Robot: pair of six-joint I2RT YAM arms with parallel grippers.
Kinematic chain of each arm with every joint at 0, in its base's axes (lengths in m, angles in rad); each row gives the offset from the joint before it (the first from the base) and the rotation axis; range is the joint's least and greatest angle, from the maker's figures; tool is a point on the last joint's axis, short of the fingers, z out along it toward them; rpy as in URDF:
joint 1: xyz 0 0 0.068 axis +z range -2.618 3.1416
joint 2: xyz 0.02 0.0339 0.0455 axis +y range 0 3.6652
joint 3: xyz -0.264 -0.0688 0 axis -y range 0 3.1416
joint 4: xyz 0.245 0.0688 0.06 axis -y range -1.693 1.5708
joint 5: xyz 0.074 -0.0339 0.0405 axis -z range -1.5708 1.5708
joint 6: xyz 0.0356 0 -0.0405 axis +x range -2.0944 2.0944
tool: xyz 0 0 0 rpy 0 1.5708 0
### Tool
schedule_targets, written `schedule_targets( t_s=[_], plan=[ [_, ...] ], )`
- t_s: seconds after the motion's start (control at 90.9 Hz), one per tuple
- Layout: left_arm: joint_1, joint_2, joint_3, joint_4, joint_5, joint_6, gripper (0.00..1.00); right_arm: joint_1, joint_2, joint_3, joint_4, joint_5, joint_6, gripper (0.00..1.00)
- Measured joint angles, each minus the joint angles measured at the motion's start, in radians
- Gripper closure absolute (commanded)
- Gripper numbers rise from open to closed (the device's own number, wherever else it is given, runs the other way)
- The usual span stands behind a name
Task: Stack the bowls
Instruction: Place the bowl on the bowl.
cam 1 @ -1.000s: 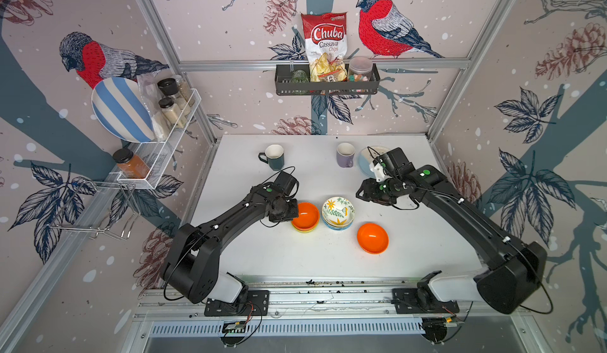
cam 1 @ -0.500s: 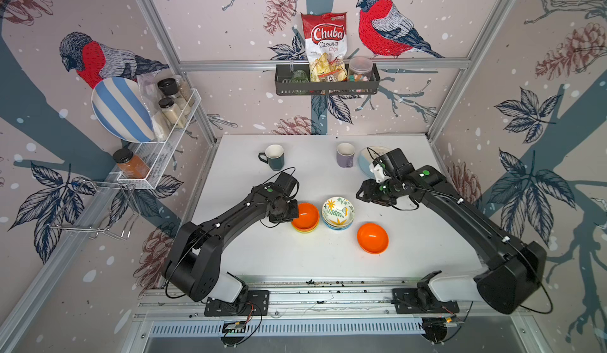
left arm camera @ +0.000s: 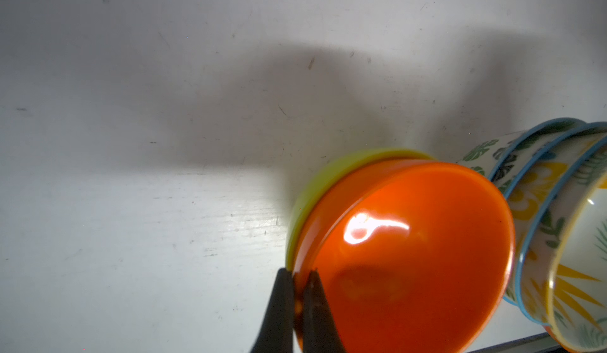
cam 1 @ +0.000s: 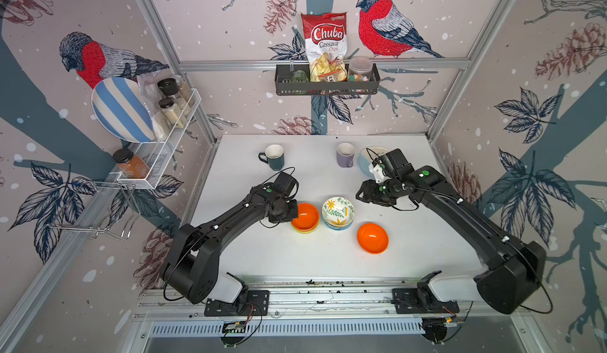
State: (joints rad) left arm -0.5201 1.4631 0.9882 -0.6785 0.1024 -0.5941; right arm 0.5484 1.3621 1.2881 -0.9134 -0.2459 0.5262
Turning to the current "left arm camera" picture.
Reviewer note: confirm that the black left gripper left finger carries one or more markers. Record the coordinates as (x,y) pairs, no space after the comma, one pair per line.
(276,333)

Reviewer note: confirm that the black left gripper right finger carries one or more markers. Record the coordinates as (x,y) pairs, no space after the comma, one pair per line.
(319,330)

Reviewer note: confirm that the small orange bowl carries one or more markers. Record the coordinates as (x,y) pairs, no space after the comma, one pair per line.
(413,255)

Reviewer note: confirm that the yellow flower patterned bowl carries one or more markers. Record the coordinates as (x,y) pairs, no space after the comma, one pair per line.
(576,296)

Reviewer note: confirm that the blue yellow patterned bowl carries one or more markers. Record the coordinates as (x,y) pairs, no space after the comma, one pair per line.
(532,174)

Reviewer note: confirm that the lime green bowl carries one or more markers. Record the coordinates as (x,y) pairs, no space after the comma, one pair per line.
(331,174)

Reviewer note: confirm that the green leaf patterned bowl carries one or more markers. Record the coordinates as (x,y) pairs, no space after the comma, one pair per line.
(487,156)

